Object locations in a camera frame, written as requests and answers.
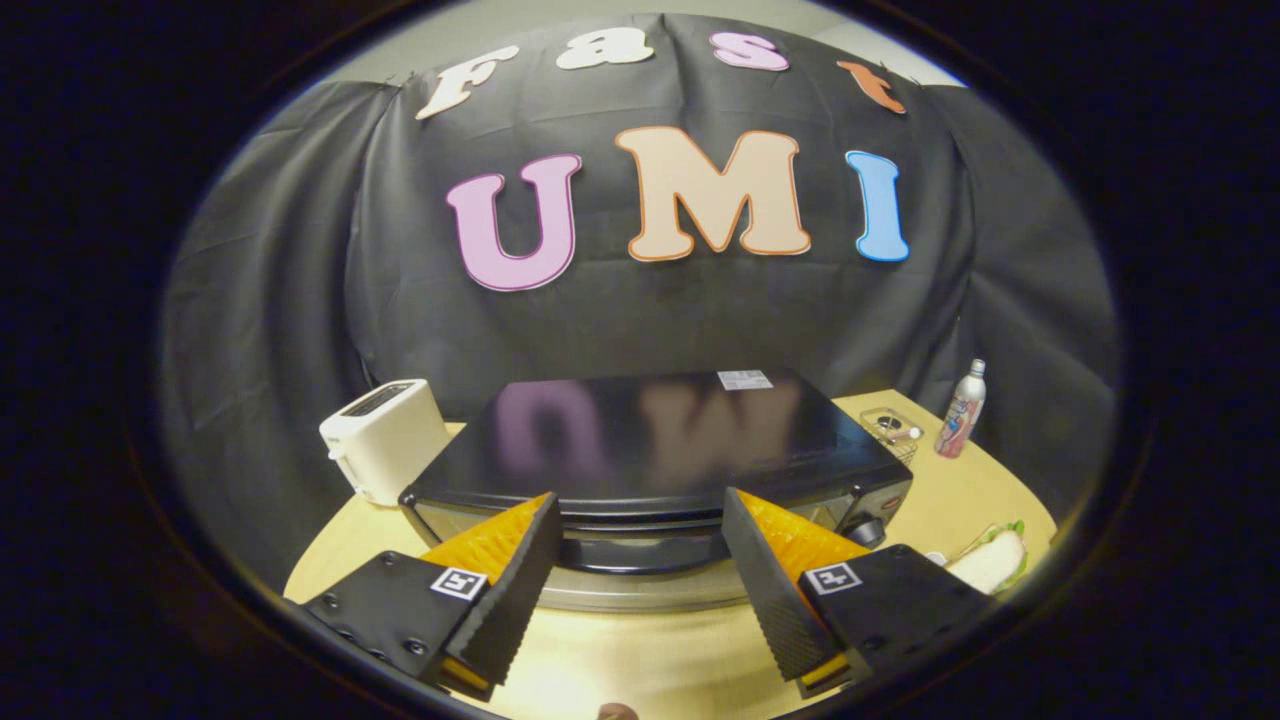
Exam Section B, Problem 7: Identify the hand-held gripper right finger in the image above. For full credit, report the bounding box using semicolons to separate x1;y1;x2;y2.
722;487;996;699

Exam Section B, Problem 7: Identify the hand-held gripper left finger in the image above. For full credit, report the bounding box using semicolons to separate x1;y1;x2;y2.
300;490;564;701

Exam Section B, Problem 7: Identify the black toaster oven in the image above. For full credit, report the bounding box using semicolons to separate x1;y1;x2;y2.
398;368;914;613

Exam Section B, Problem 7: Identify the white bread lettuce sandwich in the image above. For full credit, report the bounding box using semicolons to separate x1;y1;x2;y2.
945;519;1029;596

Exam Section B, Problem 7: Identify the white slot toaster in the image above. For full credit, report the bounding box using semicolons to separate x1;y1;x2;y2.
319;379;451;507

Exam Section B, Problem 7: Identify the clear glass jar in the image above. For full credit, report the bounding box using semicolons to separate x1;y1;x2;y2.
860;407;923;466

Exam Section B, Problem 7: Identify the white pink spray bottle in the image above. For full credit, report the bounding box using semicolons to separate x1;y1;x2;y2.
934;359;987;460

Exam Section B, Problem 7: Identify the black backdrop cloth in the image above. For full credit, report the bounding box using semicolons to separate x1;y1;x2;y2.
160;12;1121;591

